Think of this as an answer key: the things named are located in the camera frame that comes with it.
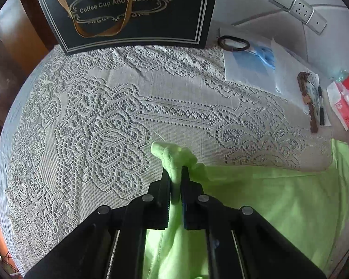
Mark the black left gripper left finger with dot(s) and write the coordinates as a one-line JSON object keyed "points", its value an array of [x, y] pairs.
{"points": [[151, 210]]}

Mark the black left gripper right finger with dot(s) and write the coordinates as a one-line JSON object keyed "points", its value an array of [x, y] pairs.
{"points": [[198, 208]]}

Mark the black marker pen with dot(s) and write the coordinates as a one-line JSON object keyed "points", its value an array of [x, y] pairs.
{"points": [[320, 97]]}

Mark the red tissue pack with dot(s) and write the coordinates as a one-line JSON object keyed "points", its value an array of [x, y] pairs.
{"points": [[339, 101]]}

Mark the white lace tablecloth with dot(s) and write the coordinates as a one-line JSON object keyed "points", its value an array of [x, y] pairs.
{"points": [[79, 134]]}

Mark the blue plastic sleeve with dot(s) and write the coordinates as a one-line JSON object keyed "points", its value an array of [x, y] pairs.
{"points": [[257, 67]]}

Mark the black coffee cup gift box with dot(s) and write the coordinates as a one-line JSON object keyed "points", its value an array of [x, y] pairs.
{"points": [[84, 25]]}

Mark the white wall socket panel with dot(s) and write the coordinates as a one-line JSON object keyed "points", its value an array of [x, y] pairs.
{"points": [[305, 13]]}

